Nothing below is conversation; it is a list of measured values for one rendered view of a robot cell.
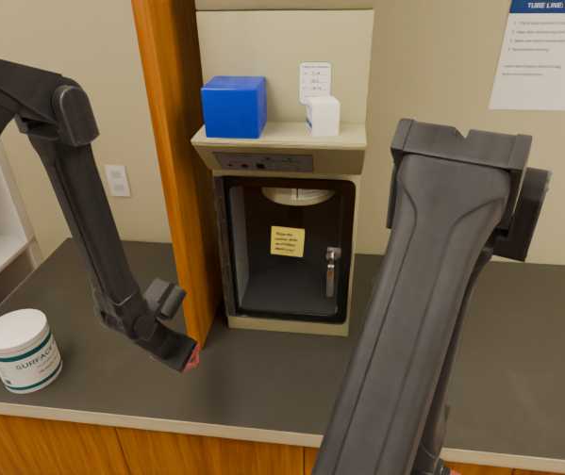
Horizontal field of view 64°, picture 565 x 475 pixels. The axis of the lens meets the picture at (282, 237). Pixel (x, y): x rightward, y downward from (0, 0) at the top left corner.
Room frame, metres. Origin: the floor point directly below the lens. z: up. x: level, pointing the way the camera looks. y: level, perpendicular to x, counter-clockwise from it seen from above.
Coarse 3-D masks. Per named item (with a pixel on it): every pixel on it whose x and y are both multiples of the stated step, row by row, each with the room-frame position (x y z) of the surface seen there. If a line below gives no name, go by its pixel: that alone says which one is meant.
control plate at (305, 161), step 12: (216, 156) 0.84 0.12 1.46; (228, 156) 0.83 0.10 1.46; (240, 156) 0.83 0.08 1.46; (252, 156) 0.83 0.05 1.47; (264, 156) 0.82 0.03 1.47; (276, 156) 0.82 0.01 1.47; (288, 156) 0.81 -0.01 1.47; (300, 156) 0.81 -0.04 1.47; (312, 156) 0.80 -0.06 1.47; (228, 168) 0.88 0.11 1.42; (240, 168) 0.87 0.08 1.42; (252, 168) 0.87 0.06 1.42; (276, 168) 0.86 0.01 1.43; (288, 168) 0.85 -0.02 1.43; (300, 168) 0.85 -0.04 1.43; (312, 168) 0.84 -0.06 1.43
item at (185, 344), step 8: (168, 328) 0.66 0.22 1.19; (168, 336) 0.64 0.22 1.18; (176, 336) 0.66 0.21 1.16; (184, 336) 0.67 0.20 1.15; (168, 344) 0.63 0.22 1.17; (176, 344) 0.65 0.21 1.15; (184, 344) 0.66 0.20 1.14; (192, 344) 0.66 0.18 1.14; (144, 352) 0.66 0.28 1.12; (152, 352) 0.62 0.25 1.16; (160, 352) 0.62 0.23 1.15; (168, 352) 0.63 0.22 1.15; (176, 352) 0.65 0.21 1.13; (184, 352) 0.64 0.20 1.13; (160, 360) 0.64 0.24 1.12; (168, 360) 0.64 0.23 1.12; (176, 360) 0.63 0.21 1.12; (184, 360) 0.63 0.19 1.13; (176, 368) 0.62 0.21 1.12
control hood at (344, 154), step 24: (192, 144) 0.81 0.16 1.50; (216, 144) 0.80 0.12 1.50; (240, 144) 0.80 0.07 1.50; (264, 144) 0.79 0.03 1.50; (288, 144) 0.78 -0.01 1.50; (312, 144) 0.78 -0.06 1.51; (336, 144) 0.77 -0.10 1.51; (360, 144) 0.77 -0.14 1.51; (216, 168) 0.89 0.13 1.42; (336, 168) 0.84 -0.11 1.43; (360, 168) 0.83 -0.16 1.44
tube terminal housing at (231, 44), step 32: (224, 32) 0.91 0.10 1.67; (256, 32) 0.91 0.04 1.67; (288, 32) 0.90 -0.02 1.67; (320, 32) 0.89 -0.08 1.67; (352, 32) 0.88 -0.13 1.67; (224, 64) 0.92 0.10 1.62; (256, 64) 0.91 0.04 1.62; (288, 64) 0.90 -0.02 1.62; (352, 64) 0.88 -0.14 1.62; (288, 96) 0.90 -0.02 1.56; (352, 96) 0.88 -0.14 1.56; (256, 320) 0.91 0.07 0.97
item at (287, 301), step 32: (224, 192) 0.91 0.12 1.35; (256, 192) 0.90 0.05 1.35; (288, 192) 0.89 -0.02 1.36; (320, 192) 0.88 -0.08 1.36; (352, 192) 0.87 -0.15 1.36; (256, 224) 0.90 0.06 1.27; (288, 224) 0.89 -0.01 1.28; (320, 224) 0.88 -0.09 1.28; (352, 224) 0.87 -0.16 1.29; (256, 256) 0.90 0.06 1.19; (288, 256) 0.89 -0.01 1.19; (320, 256) 0.88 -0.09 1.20; (256, 288) 0.90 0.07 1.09; (288, 288) 0.89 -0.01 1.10; (320, 288) 0.88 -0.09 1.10; (288, 320) 0.89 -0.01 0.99; (320, 320) 0.88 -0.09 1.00
